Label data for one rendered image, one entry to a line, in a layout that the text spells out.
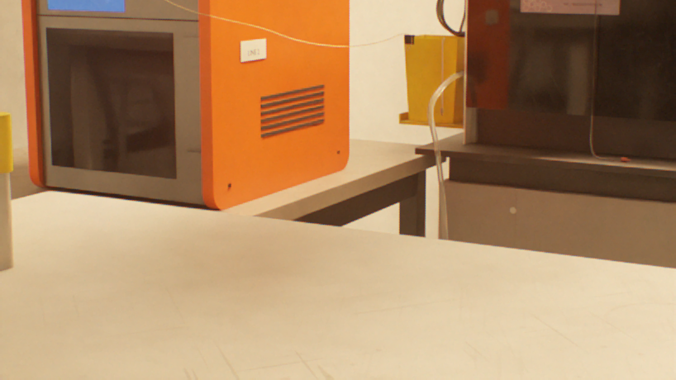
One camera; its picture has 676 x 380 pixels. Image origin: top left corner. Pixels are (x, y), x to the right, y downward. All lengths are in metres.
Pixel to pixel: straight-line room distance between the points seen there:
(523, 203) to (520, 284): 1.42
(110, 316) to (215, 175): 1.13
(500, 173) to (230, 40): 0.61
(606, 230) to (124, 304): 1.49
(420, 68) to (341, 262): 1.53
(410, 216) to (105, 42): 0.77
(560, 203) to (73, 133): 0.83
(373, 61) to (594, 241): 1.61
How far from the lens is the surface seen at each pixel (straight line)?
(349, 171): 2.14
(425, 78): 2.30
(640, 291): 0.75
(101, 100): 1.93
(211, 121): 1.79
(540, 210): 2.15
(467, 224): 2.21
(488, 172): 2.20
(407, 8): 3.55
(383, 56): 3.59
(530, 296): 0.72
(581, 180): 2.14
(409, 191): 2.35
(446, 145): 2.25
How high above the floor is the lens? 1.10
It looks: 10 degrees down
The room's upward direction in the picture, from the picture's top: straight up
